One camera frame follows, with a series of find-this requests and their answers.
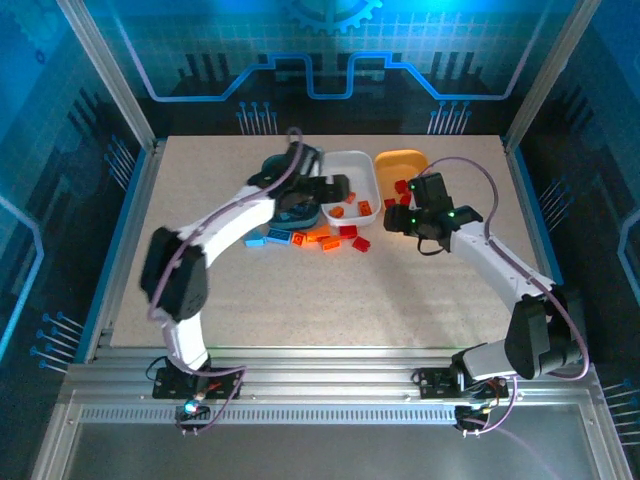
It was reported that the white plastic container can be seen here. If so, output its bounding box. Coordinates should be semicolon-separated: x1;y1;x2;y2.
319;150;381;227

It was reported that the dark green plastic container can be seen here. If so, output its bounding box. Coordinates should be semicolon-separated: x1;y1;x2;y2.
259;153;322;231

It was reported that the yellow plastic container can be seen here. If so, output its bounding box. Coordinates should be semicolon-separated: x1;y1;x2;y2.
374;148;430;211

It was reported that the grey metal panel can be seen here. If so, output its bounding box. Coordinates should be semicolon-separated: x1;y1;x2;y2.
62;422;606;480

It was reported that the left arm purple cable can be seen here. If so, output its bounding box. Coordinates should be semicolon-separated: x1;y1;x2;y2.
147;127;305;321

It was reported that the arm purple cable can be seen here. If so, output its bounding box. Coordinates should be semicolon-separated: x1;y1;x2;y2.
422;156;591;380
147;127;305;321

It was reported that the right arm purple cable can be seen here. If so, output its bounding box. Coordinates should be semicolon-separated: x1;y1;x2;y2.
422;156;591;380

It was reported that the aluminium and blue side rail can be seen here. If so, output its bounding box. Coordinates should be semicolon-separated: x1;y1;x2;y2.
501;135;594;365
74;139;169;364

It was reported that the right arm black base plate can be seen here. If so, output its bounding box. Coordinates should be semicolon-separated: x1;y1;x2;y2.
417;367;510;401

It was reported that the aluminium mounting rail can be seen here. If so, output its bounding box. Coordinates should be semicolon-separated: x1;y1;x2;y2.
62;345;604;409

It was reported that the aluminium frame post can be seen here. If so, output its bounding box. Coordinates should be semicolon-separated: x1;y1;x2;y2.
503;0;603;154
55;0;162;154

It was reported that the slotted aluminium cable duct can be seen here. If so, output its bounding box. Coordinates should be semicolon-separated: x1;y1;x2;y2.
79;407;459;425

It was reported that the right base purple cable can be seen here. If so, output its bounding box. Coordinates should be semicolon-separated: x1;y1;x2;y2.
462;374;520;439

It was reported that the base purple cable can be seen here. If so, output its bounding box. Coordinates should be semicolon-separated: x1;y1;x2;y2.
174;363;248;436
462;374;520;439

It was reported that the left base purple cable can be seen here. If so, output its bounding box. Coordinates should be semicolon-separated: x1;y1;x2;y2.
174;363;248;436

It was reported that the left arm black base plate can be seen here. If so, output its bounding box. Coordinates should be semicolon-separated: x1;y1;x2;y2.
152;367;245;401

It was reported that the aluminium frame bar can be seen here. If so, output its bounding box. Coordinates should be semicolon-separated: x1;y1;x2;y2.
582;372;637;480
29;399;84;480

